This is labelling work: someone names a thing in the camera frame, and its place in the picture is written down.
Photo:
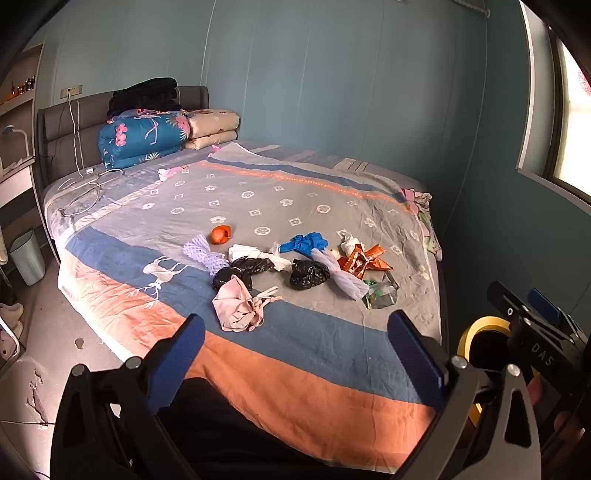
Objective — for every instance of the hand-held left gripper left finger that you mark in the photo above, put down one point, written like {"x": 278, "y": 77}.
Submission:
{"x": 178, "y": 355}

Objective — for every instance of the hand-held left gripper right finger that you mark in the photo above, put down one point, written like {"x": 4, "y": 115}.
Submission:
{"x": 415, "y": 355}

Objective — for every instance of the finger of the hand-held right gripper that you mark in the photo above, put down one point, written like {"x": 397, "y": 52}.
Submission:
{"x": 501, "y": 295}
{"x": 545, "y": 304}

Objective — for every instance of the yellow tape roll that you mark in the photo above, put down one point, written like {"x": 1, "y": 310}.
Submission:
{"x": 464, "y": 339}

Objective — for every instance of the green clear plastic wrapper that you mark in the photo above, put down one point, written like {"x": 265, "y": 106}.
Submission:
{"x": 381, "y": 295}

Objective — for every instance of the black plastic bag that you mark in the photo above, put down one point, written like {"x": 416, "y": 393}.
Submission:
{"x": 309, "y": 274}
{"x": 231, "y": 277}

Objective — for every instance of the white foam net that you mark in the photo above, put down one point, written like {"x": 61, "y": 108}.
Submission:
{"x": 346, "y": 279}

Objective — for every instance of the orange snack wrapper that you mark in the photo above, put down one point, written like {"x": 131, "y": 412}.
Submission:
{"x": 358, "y": 264}

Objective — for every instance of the purple foam net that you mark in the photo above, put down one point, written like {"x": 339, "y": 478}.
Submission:
{"x": 198, "y": 249}

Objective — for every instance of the white tissue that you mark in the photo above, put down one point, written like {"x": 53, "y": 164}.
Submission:
{"x": 242, "y": 251}

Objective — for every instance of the white socks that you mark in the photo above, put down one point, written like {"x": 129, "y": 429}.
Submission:
{"x": 349, "y": 242}

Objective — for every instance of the white plastic bag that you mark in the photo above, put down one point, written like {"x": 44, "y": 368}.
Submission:
{"x": 281, "y": 263}

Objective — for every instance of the person's right hand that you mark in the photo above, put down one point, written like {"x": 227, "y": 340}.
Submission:
{"x": 534, "y": 392}

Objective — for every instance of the person's dark pants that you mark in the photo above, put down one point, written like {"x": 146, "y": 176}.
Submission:
{"x": 240, "y": 438}

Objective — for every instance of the pink green printed cloth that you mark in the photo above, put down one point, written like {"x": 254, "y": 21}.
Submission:
{"x": 422, "y": 207}

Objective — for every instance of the window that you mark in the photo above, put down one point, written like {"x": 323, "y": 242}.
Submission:
{"x": 572, "y": 138}

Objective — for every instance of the beige slippers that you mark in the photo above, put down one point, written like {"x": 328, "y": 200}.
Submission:
{"x": 9, "y": 314}

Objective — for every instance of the pale blue floor bin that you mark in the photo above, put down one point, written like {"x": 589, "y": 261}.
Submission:
{"x": 27, "y": 258}

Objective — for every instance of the bed with patterned cover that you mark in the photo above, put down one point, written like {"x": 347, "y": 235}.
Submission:
{"x": 277, "y": 203}

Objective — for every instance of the pale striped bed sheet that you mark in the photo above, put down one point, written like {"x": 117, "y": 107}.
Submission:
{"x": 323, "y": 159}

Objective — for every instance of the blue floral quilt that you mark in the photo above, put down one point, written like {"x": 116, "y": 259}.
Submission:
{"x": 138, "y": 138}

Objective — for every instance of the red window sticker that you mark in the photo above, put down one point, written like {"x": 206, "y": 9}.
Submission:
{"x": 585, "y": 83}

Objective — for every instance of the beige folded quilt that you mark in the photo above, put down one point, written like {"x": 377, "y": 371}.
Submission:
{"x": 212, "y": 124}

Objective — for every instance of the white desk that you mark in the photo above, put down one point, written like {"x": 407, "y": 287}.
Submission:
{"x": 16, "y": 177}

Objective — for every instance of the grey padded headboard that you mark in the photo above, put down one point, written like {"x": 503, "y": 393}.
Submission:
{"x": 92, "y": 110}

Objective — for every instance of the black folded blanket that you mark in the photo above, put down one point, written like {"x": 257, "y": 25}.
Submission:
{"x": 145, "y": 94}

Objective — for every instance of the white desk lamp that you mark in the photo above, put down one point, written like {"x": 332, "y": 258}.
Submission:
{"x": 11, "y": 131}

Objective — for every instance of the row of shelf ornaments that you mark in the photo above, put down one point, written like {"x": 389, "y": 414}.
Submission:
{"x": 25, "y": 85}

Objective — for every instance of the white wall socket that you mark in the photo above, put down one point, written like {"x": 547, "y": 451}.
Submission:
{"x": 70, "y": 91}

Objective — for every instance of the white wrapped wall pipe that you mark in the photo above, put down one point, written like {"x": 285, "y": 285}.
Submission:
{"x": 475, "y": 7}

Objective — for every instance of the wall shelf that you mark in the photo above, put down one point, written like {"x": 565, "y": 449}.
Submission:
{"x": 23, "y": 99}

